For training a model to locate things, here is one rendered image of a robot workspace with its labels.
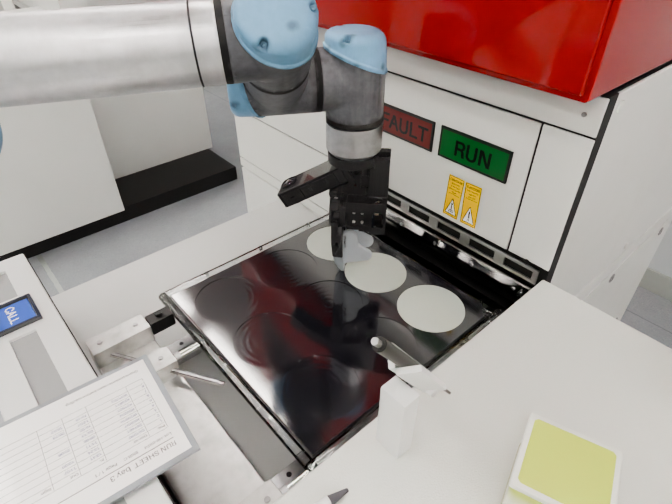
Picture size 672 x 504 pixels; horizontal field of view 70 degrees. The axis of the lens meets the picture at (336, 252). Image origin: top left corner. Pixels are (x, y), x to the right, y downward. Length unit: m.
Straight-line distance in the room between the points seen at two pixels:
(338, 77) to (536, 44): 0.21
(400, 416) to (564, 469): 0.13
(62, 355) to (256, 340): 0.24
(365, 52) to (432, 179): 0.27
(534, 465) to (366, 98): 0.42
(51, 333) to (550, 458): 0.57
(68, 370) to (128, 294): 0.32
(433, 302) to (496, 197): 0.18
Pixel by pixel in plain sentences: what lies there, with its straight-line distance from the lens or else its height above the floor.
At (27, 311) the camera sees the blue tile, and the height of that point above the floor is 0.96.
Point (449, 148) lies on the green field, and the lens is 0.74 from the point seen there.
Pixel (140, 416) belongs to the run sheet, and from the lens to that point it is 0.56.
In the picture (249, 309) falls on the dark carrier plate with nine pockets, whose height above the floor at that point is 0.90.
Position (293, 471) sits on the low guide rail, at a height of 0.85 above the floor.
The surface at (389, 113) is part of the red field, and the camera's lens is 0.80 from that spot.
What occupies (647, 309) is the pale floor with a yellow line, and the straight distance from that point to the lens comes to 2.38.
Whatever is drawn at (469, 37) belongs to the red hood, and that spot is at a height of 1.26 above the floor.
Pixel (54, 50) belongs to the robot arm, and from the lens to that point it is 0.49.
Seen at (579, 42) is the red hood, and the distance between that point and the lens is 0.56.
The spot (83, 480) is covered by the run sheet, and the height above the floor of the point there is 0.97.
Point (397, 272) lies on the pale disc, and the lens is 0.79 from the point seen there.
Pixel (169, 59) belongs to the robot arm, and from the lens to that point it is 0.47.
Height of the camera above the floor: 1.41
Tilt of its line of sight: 38 degrees down
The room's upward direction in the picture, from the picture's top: straight up
